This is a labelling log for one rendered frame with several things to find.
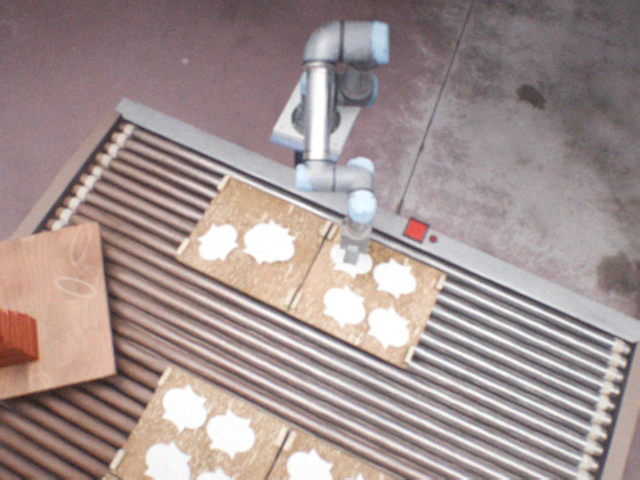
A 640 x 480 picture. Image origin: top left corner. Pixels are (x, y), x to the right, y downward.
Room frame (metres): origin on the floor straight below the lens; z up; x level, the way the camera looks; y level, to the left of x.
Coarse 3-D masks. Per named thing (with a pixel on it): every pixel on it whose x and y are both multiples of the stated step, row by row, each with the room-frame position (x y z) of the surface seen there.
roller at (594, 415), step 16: (112, 192) 0.94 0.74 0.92; (144, 208) 0.88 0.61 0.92; (176, 224) 0.83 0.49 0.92; (192, 224) 0.84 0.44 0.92; (432, 336) 0.51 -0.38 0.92; (448, 352) 0.46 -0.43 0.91; (464, 352) 0.46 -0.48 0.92; (480, 368) 0.42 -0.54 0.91; (496, 368) 0.42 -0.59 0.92; (512, 384) 0.38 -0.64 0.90; (528, 384) 0.38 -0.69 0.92; (560, 400) 0.33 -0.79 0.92; (576, 400) 0.33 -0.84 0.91; (592, 416) 0.29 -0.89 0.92; (608, 416) 0.29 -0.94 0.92
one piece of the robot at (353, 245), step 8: (344, 224) 0.75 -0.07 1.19; (344, 232) 0.73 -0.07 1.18; (344, 240) 0.72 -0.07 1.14; (352, 240) 0.72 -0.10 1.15; (360, 240) 0.71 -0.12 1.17; (368, 240) 0.71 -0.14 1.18; (344, 248) 0.72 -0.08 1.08; (352, 248) 0.71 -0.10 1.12; (360, 248) 0.71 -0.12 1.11; (344, 256) 0.68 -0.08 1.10; (352, 256) 0.68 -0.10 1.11; (352, 264) 0.66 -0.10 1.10
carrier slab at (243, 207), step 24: (240, 192) 0.96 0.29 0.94; (264, 192) 0.97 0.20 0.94; (216, 216) 0.86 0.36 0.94; (240, 216) 0.87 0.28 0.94; (264, 216) 0.88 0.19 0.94; (288, 216) 0.89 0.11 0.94; (312, 216) 0.89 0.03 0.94; (192, 240) 0.77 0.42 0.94; (240, 240) 0.78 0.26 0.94; (312, 240) 0.80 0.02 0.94; (192, 264) 0.68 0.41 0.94; (216, 264) 0.69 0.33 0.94; (240, 264) 0.70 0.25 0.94; (264, 264) 0.70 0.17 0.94; (288, 264) 0.71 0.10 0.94; (312, 264) 0.72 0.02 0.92; (240, 288) 0.62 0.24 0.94; (264, 288) 0.62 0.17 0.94; (288, 288) 0.63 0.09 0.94
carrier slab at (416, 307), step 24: (336, 240) 0.81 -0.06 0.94; (408, 264) 0.74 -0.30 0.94; (312, 288) 0.63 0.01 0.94; (360, 288) 0.65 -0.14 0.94; (432, 288) 0.67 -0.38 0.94; (288, 312) 0.55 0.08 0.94; (312, 312) 0.55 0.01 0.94; (408, 312) 0.58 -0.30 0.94; (336, 336) 0.48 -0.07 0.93; (360, 336) 0.49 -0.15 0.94
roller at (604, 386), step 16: (96, 160) 1.07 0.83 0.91; (112, 160) 1.06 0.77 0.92; (128, 176) 1.01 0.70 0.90; (144, 176) 1.01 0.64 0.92; (176, 192) 0.95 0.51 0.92; (448, 320) 0.57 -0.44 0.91; (464, 320) 0.57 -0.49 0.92; (480, 336) 0.52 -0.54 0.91; (496, 336) 0.52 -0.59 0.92; (512, 352) 0.48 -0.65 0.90; (528, 352) 0.48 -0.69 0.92; (560, 368) 0.43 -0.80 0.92; (576, 368) 0.44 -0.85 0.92; (592, 384) 0.39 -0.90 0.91; (608, 384) 0.39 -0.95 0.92
